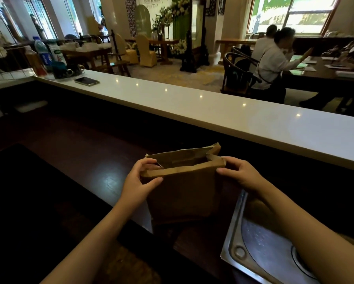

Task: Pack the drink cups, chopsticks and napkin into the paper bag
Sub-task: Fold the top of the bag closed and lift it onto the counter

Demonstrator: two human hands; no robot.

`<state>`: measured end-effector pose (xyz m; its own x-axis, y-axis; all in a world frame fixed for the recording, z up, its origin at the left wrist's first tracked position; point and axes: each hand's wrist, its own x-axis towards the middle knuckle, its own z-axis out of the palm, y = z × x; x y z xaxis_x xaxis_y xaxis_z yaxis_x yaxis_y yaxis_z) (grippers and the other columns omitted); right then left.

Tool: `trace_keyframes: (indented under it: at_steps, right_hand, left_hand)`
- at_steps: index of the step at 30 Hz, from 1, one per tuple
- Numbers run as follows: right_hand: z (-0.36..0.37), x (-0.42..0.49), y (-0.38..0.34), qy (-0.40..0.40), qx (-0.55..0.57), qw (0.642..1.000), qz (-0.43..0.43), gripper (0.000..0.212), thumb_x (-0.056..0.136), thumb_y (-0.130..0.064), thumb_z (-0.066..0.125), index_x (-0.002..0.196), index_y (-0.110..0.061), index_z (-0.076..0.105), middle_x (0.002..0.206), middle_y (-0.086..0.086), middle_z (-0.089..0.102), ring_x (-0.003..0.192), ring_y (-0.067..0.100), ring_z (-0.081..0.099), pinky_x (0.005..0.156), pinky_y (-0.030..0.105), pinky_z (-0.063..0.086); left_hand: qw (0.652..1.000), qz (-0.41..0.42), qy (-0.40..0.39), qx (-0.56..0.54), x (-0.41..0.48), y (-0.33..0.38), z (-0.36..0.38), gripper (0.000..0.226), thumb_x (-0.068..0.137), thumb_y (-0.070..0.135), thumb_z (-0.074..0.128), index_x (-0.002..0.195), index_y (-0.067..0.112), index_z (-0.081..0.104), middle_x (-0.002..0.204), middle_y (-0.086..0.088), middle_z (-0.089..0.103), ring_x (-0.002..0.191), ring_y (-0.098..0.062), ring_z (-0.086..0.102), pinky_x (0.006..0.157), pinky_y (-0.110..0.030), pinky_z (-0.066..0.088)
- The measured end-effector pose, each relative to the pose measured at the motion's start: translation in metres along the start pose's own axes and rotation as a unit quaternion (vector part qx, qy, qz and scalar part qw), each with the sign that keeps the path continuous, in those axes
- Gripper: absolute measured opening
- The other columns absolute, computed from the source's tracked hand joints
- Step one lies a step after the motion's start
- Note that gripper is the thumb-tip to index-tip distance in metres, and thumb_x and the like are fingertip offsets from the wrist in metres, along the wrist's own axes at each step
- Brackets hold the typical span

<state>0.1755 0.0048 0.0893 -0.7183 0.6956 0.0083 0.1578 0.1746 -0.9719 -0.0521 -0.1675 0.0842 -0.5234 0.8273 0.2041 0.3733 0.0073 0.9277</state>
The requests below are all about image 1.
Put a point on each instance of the dark wooden armchair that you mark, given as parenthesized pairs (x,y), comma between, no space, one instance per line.
(237,75)

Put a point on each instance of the brown paper bag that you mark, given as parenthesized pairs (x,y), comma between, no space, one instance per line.
(185,192)

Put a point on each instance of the blue label water bottle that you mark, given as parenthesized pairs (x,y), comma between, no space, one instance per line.
(43,54)

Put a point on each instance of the smartphone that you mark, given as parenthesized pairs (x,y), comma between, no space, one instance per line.
(87,81)

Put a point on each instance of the yellow covered chair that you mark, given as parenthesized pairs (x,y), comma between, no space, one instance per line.
(125,51)
(146,51)

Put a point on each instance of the brown wooden table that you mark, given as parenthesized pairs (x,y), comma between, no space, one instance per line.
(165,47)

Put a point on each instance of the person's left hand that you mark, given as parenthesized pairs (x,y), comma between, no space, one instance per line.
(134,186)

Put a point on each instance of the wooden side table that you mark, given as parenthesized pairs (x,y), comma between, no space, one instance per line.
(89,57)

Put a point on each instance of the person's right forearm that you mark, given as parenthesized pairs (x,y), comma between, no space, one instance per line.
(307,233)

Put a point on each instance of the dark wooden dining table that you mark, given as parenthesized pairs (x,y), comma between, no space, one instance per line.
(321,75)

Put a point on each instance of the orange drink bottle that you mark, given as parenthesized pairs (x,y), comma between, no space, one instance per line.
(35,63)

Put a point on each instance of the person's left forearm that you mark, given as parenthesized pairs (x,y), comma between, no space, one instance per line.
(97,242)

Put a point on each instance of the person's right thumb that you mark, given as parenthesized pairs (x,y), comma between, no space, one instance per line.
(225,173)

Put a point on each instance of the stainless steel sink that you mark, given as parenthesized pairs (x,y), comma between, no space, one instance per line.
(259,251)

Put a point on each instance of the person's right hand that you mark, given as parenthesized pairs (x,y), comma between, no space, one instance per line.
(247,177)

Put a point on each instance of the person's left thumb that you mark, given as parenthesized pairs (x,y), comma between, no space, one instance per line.
(153,183)

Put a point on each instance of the dark framed standing screen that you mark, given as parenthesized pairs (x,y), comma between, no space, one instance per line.
(196,35)

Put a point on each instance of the flower arrangement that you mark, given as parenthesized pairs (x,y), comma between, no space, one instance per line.
(177,14)

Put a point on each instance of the dark teal cup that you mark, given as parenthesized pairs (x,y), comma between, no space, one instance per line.
(60,70)

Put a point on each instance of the white green carton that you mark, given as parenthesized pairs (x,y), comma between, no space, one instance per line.
(57,54)

